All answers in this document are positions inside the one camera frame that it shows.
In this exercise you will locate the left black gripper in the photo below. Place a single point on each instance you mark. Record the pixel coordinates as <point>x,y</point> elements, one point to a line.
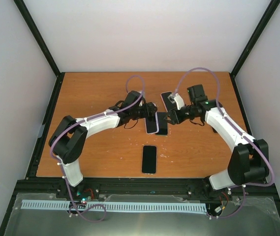
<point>149,111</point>

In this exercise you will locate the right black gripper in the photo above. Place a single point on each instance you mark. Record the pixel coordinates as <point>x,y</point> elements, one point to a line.
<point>173,115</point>

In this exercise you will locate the black phone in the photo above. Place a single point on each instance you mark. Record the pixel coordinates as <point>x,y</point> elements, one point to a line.
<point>162,124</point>
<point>149,160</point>

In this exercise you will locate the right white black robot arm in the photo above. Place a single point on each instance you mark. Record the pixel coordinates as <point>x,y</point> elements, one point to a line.
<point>248,164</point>

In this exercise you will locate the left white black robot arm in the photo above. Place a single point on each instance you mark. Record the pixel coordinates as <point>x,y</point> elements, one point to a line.
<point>68,140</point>

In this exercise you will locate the phone in pink case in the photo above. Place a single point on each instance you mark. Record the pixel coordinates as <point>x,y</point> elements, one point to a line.
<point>167,103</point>

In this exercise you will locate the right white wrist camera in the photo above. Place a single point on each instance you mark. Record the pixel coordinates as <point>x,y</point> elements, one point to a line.
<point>177,100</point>

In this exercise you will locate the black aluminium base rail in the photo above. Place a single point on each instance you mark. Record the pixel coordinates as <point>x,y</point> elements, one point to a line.
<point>187,188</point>

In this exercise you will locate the right black frame post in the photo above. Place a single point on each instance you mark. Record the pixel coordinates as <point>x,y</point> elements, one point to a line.
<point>260,27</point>

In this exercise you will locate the black frame post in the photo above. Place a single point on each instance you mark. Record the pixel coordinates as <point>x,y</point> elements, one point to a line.
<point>26,15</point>
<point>260,27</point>

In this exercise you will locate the light blue slotted cable duct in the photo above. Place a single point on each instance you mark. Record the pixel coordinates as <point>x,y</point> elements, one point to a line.
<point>129,207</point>

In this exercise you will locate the left black frame post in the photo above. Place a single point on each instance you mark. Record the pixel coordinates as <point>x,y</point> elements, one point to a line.
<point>26,15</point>

